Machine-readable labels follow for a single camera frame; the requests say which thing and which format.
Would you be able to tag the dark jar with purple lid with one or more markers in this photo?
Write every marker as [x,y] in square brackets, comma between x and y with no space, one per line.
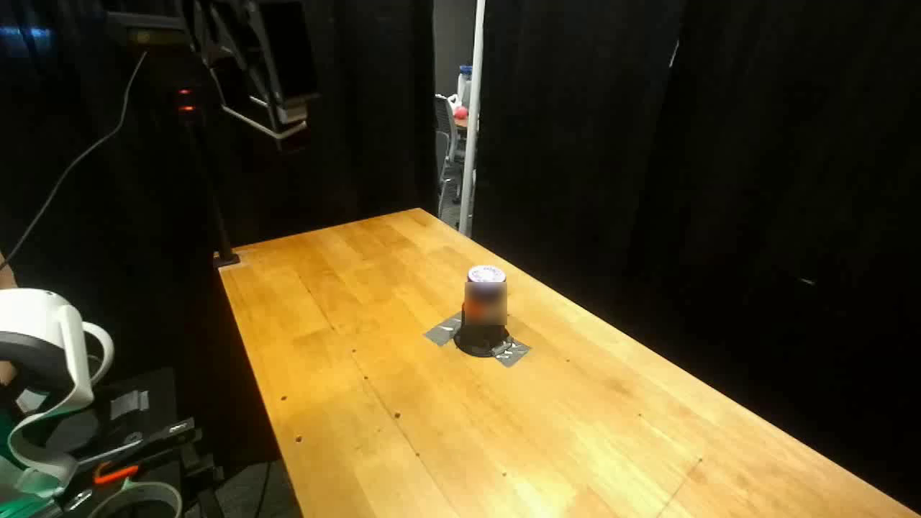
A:
[482,313]

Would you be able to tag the grey tape patch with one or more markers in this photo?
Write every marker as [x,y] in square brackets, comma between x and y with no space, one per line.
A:
[507,352]

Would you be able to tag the white vertical pole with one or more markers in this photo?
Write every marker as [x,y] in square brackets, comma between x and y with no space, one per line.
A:
[474,121]

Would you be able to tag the black camera tripod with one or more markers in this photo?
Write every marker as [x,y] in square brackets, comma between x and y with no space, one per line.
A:
[158,29]

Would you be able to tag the orange handled tool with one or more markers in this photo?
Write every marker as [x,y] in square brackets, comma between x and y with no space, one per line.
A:
[107,477]

